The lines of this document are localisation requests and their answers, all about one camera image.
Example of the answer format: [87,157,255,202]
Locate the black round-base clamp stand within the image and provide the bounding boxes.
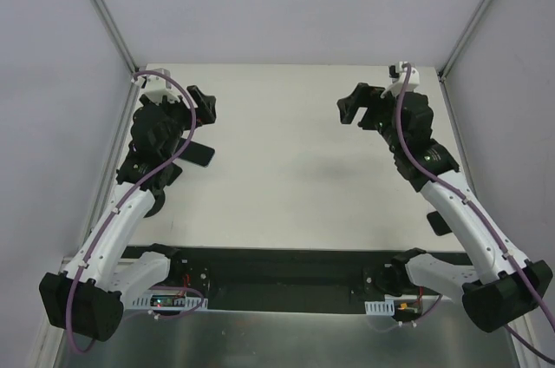
[144,192,166,219]

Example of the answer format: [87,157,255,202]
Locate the black folding phone stand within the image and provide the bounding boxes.
[427,211,452,236]

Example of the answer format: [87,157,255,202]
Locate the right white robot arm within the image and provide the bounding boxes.
[337,83,553,332]

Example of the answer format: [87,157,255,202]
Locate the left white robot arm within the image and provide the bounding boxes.
[39,85,217,341]

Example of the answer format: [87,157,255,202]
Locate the black smartphone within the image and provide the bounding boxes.
[178,141,215,168]

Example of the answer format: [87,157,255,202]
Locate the left aluminium frame post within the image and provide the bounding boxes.
[68,0,147,78]

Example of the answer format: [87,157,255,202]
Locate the aluminium frame post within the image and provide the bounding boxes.
[68,0,147,78]
[437,0,495,82]

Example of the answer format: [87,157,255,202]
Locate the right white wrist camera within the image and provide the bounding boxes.
[382,62,421,98]

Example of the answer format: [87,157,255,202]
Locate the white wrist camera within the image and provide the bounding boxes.
[139,75,180,104]
[382,62,421,98]

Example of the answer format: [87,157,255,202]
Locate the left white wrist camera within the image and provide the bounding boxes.
[139,75,180,104]

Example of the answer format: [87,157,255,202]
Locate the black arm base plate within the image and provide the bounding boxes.
[149,245,399,314]

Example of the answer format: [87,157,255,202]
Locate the left white cable duct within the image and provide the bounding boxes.
[127,293,208,312]

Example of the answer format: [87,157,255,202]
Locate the white cable duct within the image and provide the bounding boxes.
[364,299,421,317]
[127,293,208,312]

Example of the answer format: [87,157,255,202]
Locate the right aluminium frame post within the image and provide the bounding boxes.
[437,0,495,82]

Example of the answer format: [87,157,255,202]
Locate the right white cable duct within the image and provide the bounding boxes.
[364,299,421,317]

